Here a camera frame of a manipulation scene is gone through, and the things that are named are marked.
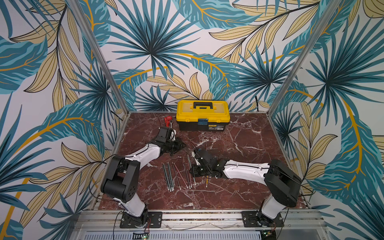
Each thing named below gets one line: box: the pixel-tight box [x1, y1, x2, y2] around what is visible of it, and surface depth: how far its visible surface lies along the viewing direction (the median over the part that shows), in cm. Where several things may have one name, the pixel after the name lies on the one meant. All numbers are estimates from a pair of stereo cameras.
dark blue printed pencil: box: [167, 161, 175, 192], surface depth 89 cm
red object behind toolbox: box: [164, 115, 173, 128], surface depth 116 cm
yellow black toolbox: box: [176, 100, 231, 132], surface depth 100 cm
